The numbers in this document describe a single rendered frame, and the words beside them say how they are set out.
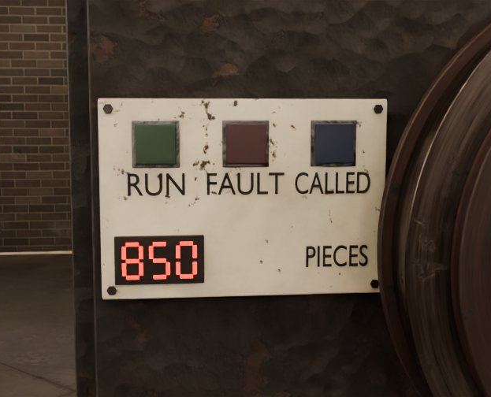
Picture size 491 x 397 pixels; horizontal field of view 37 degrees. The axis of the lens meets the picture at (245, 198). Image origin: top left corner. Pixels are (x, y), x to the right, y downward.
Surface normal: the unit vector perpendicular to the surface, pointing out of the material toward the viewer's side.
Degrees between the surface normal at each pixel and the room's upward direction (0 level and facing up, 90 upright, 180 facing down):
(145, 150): 90
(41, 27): 90
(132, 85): 90
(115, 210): 90
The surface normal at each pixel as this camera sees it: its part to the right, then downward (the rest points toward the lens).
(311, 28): 0.11, 0.11
